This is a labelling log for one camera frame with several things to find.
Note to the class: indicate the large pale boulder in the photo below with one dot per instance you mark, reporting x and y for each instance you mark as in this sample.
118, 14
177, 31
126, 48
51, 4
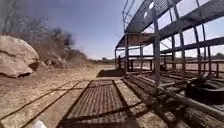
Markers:
15, 56

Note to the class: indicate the rusty metal frame structure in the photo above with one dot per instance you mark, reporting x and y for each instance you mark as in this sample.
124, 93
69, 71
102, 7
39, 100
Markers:
156, 53

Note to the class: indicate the bare bushes and trees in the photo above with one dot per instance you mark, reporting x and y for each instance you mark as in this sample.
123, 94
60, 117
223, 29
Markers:
50, 43

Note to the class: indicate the black tyre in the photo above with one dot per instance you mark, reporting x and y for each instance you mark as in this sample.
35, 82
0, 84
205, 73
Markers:
205, 91

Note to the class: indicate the small rocks pile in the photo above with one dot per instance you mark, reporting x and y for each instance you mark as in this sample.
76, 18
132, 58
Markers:
55, 61

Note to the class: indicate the robot's own part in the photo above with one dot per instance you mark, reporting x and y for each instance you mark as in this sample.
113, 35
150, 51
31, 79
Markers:
39, 124

